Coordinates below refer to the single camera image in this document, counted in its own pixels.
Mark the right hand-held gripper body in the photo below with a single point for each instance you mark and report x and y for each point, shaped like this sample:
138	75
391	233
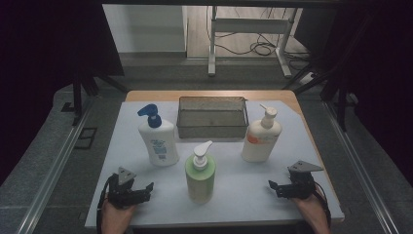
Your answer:
300	185

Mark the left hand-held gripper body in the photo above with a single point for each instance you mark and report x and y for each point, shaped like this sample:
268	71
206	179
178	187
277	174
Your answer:
121	195

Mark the cream bottle with orange label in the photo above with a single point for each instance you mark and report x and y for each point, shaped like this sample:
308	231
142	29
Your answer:
261	139

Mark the white bottle with blue pump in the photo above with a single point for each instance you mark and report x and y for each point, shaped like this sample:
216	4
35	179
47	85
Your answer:
159	139

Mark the green bottle with white pump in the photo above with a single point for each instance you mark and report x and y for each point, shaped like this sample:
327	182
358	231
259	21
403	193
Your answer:
200	175

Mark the person's left hand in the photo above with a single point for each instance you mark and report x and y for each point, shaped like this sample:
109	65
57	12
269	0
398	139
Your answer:
115	216

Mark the person's right hand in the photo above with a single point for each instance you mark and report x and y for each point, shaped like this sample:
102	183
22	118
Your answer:
308	206

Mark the white table mat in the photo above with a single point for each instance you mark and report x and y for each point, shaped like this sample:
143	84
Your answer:
243	188

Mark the black metal stand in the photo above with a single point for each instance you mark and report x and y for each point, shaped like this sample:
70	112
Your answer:
77	97
341	97

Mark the white power strip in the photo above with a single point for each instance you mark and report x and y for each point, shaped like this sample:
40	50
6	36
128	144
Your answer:
307	78

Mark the black curtain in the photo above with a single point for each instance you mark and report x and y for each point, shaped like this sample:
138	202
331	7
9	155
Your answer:
386	81
39	65

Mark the white cabinet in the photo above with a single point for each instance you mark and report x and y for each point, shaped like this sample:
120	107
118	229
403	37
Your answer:
146	29

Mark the aluminium rail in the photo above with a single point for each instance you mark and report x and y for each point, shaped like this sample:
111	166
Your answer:
360	169
52	175

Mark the white metal desk frame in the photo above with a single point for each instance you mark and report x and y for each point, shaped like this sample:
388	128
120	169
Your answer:
250	25

